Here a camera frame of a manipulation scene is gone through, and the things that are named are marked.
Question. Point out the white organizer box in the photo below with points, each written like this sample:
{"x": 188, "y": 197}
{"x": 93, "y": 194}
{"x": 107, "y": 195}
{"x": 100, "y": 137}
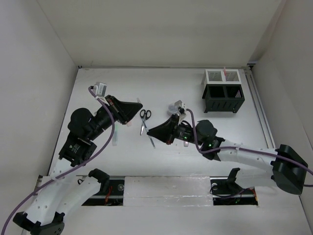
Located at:
{"x": 217, "y": 77}

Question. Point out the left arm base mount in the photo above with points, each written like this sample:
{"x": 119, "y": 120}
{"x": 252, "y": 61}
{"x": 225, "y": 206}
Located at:
{"x": 111, "y": 191}

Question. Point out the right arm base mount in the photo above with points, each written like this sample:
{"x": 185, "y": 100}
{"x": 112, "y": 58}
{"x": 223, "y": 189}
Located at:
{"x": 226, "y": 192}

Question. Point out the black organizer box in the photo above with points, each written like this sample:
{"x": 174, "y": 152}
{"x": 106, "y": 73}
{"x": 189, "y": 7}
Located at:
{"x": 223, "y": 98}

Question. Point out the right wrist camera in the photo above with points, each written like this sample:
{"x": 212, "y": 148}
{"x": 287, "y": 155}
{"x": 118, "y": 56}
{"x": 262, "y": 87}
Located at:
{"x": 181, "y": 108}

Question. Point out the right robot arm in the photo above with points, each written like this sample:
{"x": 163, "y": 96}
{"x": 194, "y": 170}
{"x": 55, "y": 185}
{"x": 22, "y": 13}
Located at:
{"x": 281, "y": 167}

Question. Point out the jar of paper clips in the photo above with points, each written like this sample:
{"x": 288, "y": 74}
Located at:
{"x": 172, "y": 109}

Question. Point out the black handled scissors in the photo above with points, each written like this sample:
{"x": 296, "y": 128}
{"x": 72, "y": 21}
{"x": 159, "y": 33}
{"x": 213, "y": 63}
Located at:
{"x": 144, "y": 115}

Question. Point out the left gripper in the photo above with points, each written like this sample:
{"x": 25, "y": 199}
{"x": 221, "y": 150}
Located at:
{"x": 123, "y": 111}

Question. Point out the green highlighter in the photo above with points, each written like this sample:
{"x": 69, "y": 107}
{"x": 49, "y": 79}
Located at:
{"x": 115, "y": 136}

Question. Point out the aluminium rail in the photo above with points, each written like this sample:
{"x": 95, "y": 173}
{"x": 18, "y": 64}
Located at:
{"x": 259, "y": 107}

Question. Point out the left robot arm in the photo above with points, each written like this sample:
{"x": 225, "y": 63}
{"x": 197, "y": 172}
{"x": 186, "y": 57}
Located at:
{"x": 53, "y": 203}

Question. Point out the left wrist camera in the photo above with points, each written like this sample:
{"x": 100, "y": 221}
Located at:
{"x": 99, "y": 89}

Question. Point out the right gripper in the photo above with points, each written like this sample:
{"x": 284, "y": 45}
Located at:
{"x": 167, "y": 131}

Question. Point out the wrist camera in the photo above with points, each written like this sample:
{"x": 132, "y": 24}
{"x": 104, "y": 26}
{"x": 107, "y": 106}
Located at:
{"x": 99, "y": 89}
{"x": 181, "y": 108}

